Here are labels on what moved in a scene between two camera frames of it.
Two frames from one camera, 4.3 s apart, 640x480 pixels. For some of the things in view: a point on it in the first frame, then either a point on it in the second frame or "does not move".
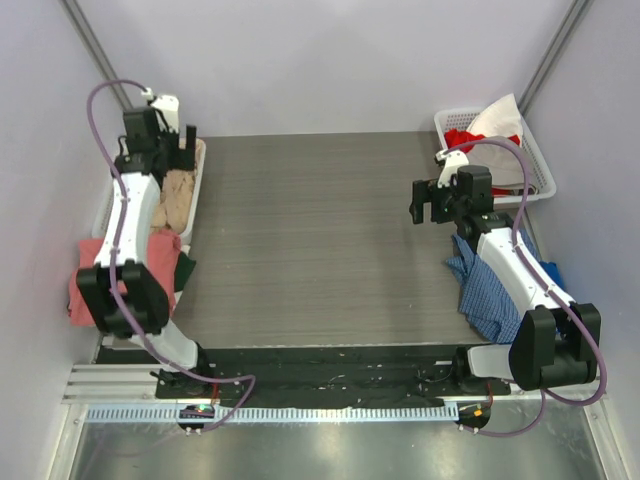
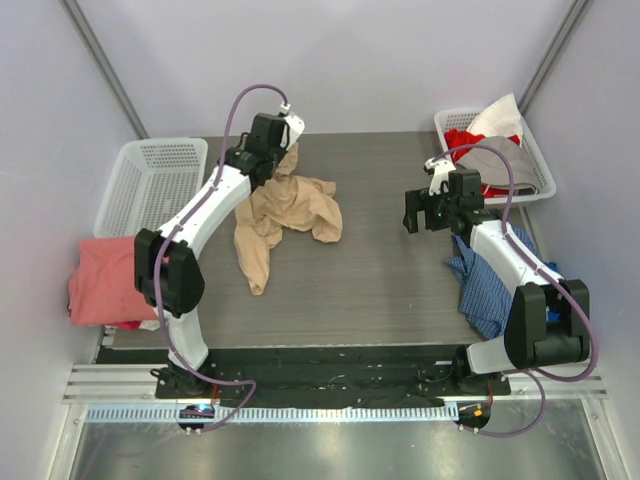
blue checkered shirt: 487,307 does not move
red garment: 455,137 does not move
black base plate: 310,376 does not move
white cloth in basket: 499,118 does not move
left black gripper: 181,156 to 273,167
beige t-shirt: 173,209 to 288,201
